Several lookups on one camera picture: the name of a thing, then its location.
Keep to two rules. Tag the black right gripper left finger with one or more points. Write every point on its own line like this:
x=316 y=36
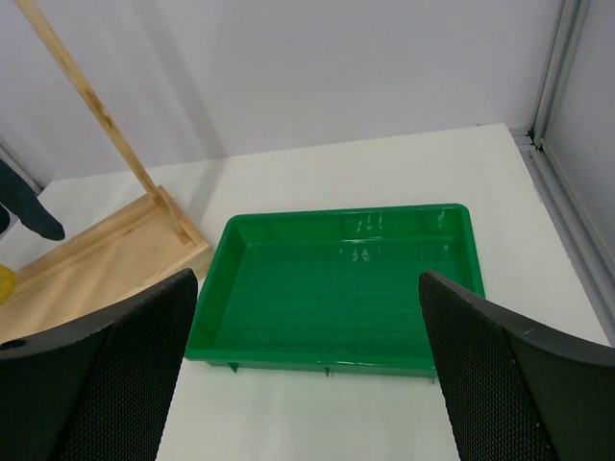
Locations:
x=98 y=387

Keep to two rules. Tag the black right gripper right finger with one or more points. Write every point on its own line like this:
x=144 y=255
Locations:
x=516 y=389

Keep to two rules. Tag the wooden drying rack stand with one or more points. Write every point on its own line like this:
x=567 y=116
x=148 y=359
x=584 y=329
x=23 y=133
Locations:
x=134 y=248

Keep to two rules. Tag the green plastic tray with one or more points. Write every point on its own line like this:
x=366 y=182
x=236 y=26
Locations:
x=330 y=291

